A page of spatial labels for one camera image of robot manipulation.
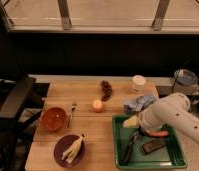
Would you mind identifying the black dish brush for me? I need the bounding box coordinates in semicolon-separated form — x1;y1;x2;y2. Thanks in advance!
121;130;139;165

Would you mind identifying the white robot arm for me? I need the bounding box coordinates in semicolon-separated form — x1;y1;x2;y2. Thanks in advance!
123;93;199;144

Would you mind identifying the green plastic tray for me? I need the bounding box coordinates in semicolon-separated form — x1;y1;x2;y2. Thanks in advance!
111;114;189;170

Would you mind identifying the blue crumpled cloth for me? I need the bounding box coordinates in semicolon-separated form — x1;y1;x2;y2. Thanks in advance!
123;94;157;115

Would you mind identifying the black rectangular sponge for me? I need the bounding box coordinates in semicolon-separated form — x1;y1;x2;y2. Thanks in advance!
141;139;166;154

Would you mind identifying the orange fruit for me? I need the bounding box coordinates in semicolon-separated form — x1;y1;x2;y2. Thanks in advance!
92;99;104;112

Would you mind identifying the dark grape bunch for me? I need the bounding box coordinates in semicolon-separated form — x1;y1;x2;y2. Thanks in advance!
100;80;113;101

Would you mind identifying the metal fork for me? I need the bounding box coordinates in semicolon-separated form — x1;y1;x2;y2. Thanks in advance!
68;103;77;127

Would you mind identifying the grey bowl with blue lid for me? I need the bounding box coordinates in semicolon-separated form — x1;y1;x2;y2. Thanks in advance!
174;69;198;86

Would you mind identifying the peeled banana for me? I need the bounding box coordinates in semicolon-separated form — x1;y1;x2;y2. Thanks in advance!
61;135;84;164

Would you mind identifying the purple plate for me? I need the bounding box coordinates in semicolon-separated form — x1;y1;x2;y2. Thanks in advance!
53;134;85;168

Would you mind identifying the orange bowl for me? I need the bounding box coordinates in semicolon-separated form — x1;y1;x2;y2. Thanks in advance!
41;107;67;132

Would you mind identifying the black office chair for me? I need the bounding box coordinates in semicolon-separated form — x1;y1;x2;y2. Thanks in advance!
0;77;40;171

